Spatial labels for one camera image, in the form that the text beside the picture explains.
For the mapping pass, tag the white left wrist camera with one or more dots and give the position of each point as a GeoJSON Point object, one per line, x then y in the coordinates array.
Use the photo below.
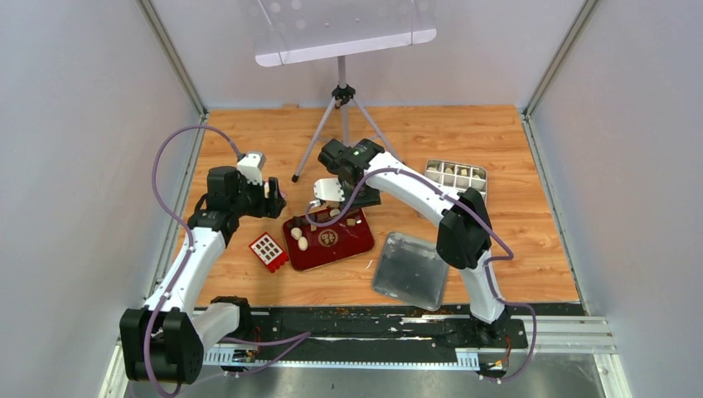
{"type": "Point", "coordinates": [250, 166]}

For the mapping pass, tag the silver tin lid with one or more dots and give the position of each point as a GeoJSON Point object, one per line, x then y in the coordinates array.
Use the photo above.
{"type": "Point", "coordinates": [411, 271]}

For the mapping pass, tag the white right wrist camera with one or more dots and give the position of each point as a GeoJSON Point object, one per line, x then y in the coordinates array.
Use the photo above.
{"type": "Point", "coordinates": [329, 190]}

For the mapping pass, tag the dark red chocolate tray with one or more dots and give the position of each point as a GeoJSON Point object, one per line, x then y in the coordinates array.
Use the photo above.
{"type": "Point", "coordinates": [329, 244]}

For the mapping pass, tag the clear acrylic panel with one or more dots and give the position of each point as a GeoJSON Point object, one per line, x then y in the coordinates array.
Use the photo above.
{"type": "Point", "coordinates": [289, 32]}

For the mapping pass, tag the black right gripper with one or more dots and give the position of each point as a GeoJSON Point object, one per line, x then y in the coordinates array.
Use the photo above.
{"type": "Point", "coordinates": [361, 197]}

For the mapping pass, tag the dark chocolate piece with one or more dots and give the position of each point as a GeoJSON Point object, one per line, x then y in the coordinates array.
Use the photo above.
{"type": "Point", "coordinates": [299, 222]}

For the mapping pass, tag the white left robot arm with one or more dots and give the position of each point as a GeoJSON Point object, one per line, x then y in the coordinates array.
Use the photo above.
{"type": "Point", "coordinates": [162, 341]}

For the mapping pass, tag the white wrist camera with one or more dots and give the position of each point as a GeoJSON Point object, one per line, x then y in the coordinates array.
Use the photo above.
{"type": "Point", "coordinates": [329, 190]}
{"type": "Point", "coordinates": [250, 166]}

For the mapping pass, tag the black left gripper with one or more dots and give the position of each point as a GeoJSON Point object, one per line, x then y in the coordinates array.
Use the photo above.
{"type": "Point", "coordinates": [268, 199]}

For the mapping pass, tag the divided silver tin box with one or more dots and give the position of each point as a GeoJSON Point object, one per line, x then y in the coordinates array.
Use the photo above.
{"type": "Point", "coordinates": [457, 176]}

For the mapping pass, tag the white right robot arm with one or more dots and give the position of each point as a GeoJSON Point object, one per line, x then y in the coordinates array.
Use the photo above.
{"type": "Point", "coordinates": [361, 173]}

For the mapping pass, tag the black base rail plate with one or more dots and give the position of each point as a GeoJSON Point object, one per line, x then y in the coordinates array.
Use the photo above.
{"type": "Point", "coordinates": [378, 333]}

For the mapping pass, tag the red grid mould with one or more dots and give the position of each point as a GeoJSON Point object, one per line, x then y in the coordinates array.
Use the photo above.
{"type": "Point", "coordinates": [269, 252]}

